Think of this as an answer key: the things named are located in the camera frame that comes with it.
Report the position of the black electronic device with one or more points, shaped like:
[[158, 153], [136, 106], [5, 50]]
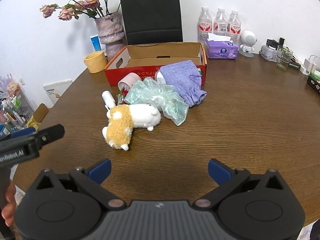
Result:
[[273, 42]]

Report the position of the open brown cardboard box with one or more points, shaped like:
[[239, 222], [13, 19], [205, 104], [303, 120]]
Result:
[[40, 116]]

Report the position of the clear water bottle red label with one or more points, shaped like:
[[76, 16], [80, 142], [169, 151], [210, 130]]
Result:
[[221, 22], [205, 22], [235, 26]]

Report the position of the pink tape roll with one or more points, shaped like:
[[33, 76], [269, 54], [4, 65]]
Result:
[[127, 81]]

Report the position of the white robot figure speaker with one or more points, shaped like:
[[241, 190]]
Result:
[[248, 38]]

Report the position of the purple tissue pack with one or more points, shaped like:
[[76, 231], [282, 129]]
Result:
[[221, 50]]

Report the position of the clear drinking glass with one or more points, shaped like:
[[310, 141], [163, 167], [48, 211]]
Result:
[[283, 58]]

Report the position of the red cardboard box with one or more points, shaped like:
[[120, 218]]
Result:
[[145, 53]]

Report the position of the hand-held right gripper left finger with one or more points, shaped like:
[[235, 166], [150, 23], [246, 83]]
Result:
[[102, 170]]

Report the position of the small white bottle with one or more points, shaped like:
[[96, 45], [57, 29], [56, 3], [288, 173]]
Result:
[[108, 98]]

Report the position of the stationery display rack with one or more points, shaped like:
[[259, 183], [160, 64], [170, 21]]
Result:
[[13, 105]]

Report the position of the yellow and white plush toy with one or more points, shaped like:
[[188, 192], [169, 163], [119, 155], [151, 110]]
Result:
[[120, 125]]

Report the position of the person's left hand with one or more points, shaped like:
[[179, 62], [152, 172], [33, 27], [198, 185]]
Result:
[[10, 205]]

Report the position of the white charger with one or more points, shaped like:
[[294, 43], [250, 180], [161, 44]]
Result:
[[310, 66]]

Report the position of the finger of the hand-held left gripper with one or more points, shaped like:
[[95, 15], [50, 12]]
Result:
[[22, 131], [51, 133]]

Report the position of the black paper bag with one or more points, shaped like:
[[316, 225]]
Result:
[[150, 12]]

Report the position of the black flower pattern box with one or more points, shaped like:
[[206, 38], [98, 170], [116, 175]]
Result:
[[314, 81]]

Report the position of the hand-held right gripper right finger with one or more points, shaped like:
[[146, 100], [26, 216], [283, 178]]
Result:
[[218, 171]]

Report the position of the mottled purple vase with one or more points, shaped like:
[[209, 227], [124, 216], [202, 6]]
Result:
[[110, 27]]

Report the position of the purple knitted pouch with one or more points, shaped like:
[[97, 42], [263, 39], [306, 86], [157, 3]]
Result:
[[182, 80]]

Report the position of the small black printed box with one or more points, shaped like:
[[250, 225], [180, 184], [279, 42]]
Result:
[[295, 65]]

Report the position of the iridescent plastic bag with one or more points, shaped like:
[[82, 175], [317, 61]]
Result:
[[150, 95]]

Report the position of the yellow cup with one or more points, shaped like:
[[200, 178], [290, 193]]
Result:
[[95, 62]]

